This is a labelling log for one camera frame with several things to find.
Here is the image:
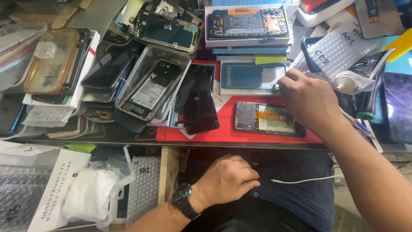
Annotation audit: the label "person's right hand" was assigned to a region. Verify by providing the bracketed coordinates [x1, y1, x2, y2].
[277, 68, 342, 133]

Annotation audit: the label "person's left hand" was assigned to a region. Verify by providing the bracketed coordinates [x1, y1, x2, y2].
[192, 154, 261, 212]

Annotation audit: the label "green sticky note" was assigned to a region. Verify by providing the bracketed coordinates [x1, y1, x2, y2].
[255, 56, 288, 65]

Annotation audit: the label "dark blue phone case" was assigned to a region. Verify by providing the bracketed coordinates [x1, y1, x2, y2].
[300, 36, 326, 73]

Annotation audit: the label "phone panel with blue film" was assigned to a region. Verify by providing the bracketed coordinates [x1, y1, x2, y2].
[220, 62, 288, 96]

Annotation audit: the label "opened phone with orange flex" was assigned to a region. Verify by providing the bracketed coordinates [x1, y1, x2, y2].
[234, 101, 306, 138]

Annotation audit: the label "stack of flat phone boxes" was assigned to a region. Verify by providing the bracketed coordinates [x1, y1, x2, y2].
[205, 4, 294, 62]

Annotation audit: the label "bubble wrap bag with writing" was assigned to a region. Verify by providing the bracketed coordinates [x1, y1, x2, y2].
[289, 19, 385, 82]

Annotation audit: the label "white glue tube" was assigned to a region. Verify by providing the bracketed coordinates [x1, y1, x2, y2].
[332, 48, 395, 96]

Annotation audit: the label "red work mat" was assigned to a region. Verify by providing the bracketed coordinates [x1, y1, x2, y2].
[156, 59, 323, 144]

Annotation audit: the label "opened phone with black battery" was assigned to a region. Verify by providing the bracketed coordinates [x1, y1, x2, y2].
[207, 8, 289, 40]

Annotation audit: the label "white phone with red cover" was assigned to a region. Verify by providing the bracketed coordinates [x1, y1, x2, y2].
[295, 0, 356, 28]

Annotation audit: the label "blue pen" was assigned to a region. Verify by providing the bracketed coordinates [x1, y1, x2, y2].
[341, 109, 376, 140]

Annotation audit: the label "black phone screen panel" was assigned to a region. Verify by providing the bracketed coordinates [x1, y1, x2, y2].
[175, 63, 220, 135]

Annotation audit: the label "dark glossy phone screen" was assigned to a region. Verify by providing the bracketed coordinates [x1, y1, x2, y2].
[382, 72, 412, 144]

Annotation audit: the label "grey screen panel with flex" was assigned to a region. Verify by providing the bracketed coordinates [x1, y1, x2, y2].
[354, 0, 405, 40]

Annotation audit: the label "yellow plastic pry tool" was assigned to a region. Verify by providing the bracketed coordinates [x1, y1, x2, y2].
[384, 32, 412, 64]

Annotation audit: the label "person's dark blue trousers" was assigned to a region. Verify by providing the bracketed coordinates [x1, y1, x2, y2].
[180, 149, 336, 232]

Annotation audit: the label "opened phone with white battery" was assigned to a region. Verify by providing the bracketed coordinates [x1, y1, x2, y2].
[120, 60, 185, 121]

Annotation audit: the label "clear plastic tray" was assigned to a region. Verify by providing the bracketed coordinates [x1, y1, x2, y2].
[115, 44, 192, 124]

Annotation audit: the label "wooden plank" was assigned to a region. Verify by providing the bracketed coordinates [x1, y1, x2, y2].
[157, 146, 180, 206]

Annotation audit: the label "black wristwatch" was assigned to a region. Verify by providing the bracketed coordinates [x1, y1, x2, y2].
[171, 183, 201, 220]

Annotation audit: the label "small bubble wrap bag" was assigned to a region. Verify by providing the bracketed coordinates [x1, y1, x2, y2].
[125, 157, 162, 227]

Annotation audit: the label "pile of black phones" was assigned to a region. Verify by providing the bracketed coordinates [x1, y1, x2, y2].
[81, 43, 139, 104]

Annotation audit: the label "green paper slip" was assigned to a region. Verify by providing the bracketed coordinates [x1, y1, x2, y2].
[65, 143, 97, 154]

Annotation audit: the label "plastic bag with white cloth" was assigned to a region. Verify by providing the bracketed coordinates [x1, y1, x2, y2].
[61, 160, 136, 230]

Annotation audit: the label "amber clear phone case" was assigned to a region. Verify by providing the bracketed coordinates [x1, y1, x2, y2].
[23, 28, 81, 95]

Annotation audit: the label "small clear plastic cap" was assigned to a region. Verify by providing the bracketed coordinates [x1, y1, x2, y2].
[33, 41, 58, 60]

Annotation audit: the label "white printed cardboard box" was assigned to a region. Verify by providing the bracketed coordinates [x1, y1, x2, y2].
[27, 148, 92, 232]

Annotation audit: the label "heap of clear plastic bags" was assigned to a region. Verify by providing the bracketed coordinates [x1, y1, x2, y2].
[0, 21, 48, 92]

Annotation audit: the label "white paper sheet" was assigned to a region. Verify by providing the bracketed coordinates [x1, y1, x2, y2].
[0, 140, 61, 158]

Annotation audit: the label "blue-edged black phone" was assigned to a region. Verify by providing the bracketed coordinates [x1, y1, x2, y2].
[0, 93, 27, 136]

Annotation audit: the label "large bubble wrap bag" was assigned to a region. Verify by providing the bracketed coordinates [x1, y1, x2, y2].
[0, 165, 53, 232]

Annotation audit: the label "black tool with green ring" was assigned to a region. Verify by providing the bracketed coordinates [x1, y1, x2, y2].
[355, 64, 387, 122]

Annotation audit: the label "white cable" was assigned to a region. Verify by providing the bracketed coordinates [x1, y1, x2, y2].
[270, 174, 345, 184]

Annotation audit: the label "phone display frame with cables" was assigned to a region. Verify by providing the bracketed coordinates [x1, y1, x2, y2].
[133, 9, 204, 54]

